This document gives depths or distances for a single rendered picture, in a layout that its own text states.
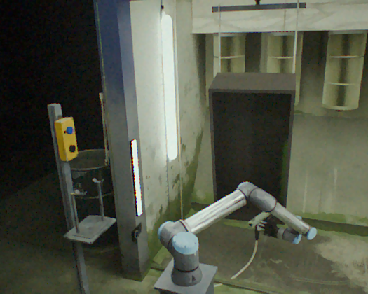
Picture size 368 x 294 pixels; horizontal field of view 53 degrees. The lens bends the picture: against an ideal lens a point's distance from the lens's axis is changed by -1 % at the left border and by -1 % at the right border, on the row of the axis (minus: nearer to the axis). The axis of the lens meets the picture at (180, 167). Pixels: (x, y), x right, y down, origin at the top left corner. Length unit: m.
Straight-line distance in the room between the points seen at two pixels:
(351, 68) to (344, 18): 0.44
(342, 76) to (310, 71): 0.50
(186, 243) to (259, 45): 2.66
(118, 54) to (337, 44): 2.05
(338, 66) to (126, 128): 2.07
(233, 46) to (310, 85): 0.92
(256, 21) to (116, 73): 1.63
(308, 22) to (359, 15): 0.42
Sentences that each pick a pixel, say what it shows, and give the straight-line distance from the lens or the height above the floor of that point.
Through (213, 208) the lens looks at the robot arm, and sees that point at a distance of 2.44.
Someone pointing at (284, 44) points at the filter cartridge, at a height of 1.86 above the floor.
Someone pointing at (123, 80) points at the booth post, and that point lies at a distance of 2.71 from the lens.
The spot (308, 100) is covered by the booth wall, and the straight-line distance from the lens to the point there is 4.28.
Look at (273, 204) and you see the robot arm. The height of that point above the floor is 0.97.
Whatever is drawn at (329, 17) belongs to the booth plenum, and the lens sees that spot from 3.76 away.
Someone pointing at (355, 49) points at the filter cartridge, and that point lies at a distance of 3.84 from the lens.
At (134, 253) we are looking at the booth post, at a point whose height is 0.29.
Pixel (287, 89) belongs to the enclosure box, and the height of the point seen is 1.64.
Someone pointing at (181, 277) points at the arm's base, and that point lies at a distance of 2.28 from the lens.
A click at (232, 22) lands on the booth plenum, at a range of 3.88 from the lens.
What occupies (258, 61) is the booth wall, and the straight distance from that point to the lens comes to 4.29.
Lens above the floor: 2.09
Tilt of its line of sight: 21 degrees down
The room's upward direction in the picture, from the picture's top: 2 degrees counter-clockwise
